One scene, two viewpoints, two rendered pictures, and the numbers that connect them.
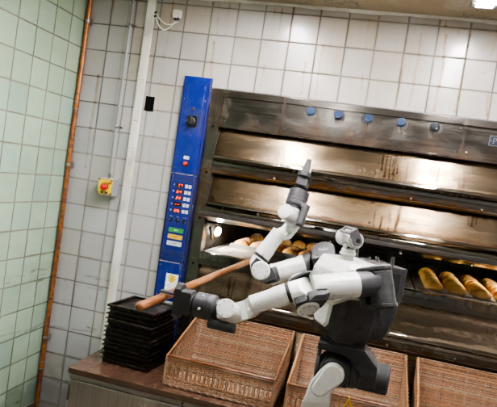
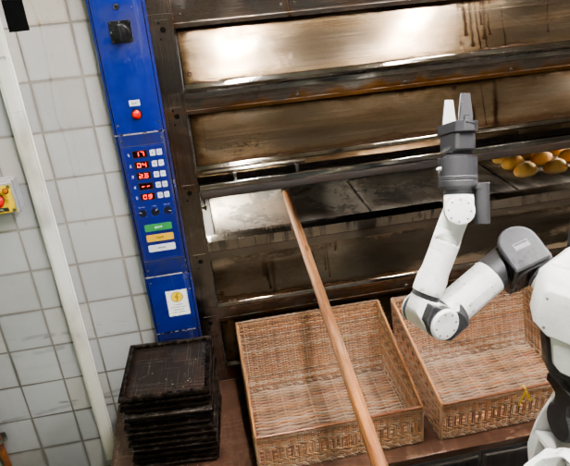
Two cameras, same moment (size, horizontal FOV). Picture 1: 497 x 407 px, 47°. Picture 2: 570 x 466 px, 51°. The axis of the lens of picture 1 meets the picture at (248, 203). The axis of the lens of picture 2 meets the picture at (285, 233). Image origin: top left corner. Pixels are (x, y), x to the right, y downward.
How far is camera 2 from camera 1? 1.59 m
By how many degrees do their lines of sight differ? 30
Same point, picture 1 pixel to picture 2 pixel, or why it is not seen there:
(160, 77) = not seen: outside the picture
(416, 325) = not seen: hidden behind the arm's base
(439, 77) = not seen: outside the picture
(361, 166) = (436, 37)
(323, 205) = (384, 115)
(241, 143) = (225, 48)
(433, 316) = (547, 215)
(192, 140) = (134, 67)
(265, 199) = (291, 131)
